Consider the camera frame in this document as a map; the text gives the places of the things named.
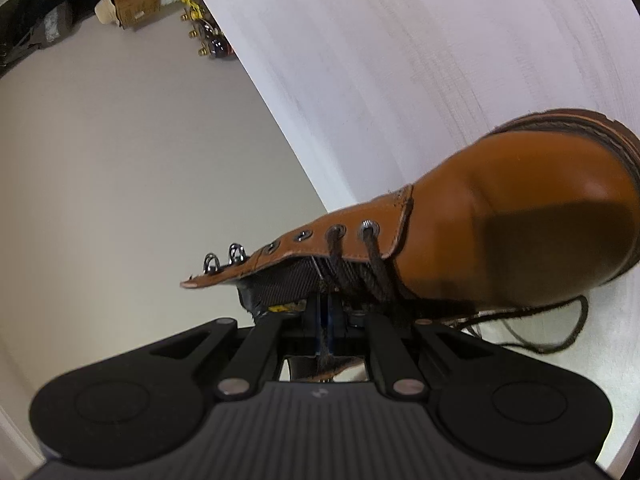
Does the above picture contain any dark brown shoelace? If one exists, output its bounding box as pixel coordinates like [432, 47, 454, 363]
[315, 222, 588, 376]

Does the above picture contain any grey hanging bag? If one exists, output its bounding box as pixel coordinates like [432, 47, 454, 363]
[42, 2, 76, 43]

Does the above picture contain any beige sun hat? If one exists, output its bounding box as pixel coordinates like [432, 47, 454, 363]
[95, 0, 123, 26]

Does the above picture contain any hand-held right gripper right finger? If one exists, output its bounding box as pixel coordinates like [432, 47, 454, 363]
[325, 305, 501, 401]

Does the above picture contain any brown leather boot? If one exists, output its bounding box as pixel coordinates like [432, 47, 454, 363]
[180, 107, 640, 381]

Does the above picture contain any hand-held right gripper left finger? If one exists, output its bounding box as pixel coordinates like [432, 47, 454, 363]
[150, 294, 326, 401]

